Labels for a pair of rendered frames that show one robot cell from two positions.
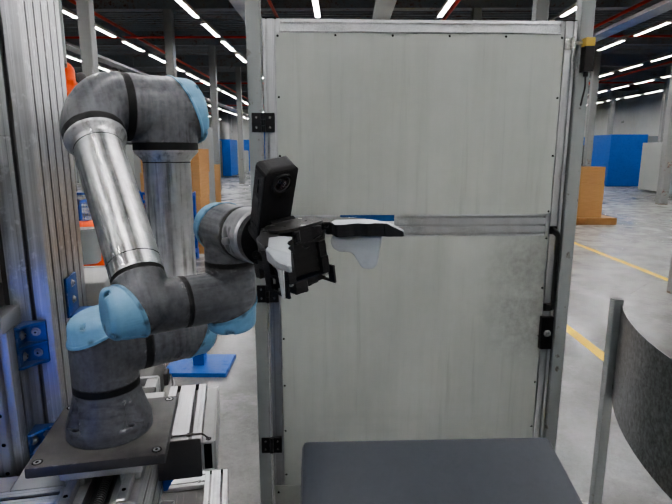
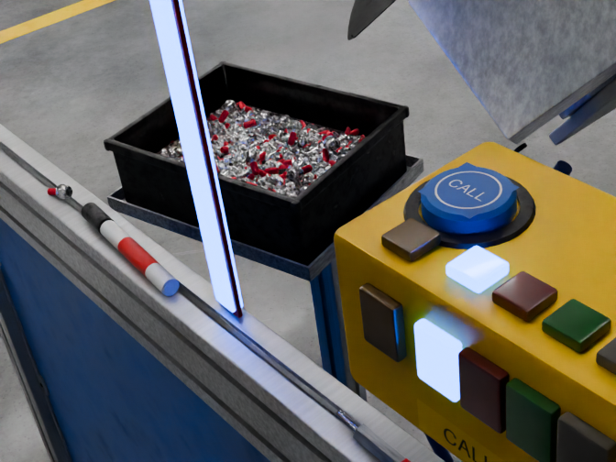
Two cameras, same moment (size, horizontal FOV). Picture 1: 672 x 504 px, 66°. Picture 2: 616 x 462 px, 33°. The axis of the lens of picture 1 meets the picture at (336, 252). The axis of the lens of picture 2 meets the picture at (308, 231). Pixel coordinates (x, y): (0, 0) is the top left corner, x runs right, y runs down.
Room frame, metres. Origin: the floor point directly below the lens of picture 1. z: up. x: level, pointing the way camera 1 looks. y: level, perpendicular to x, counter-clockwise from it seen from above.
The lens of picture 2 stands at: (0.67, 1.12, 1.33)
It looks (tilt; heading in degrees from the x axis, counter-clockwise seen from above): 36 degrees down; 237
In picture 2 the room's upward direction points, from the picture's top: 8 degrees counter-clockwise
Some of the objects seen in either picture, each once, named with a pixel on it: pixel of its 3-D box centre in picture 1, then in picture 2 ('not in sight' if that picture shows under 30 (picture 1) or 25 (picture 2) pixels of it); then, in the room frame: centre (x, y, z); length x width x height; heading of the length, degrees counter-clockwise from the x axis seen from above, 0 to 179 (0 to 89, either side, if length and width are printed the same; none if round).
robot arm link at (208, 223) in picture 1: (228, 231); not in sight; (0.76, 0.16, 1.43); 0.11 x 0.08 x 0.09; 37
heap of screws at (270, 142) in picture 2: not in sight; (259, 163); (0.28, 0.43, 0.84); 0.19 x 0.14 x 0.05; 106
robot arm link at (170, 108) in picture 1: (169, 224); not in sight; (0.97, 0.32, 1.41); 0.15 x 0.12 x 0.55; 127
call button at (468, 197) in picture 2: not in sight; (468, 203); (0.42, 0.85, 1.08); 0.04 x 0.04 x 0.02
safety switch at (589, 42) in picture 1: (577, 71); not in sight; (1.90, -0.85, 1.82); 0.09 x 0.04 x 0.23; 92
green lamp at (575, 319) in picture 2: not in sight; (576, 324); (0.45, 0.94, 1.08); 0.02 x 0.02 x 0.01; 2
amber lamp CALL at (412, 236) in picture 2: not in sight; (411, 239); (0.46, 0.85, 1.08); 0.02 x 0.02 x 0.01; 2
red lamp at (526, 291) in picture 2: not in sight; (524, 295); (0.45, 0.91, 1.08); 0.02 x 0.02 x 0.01; 2
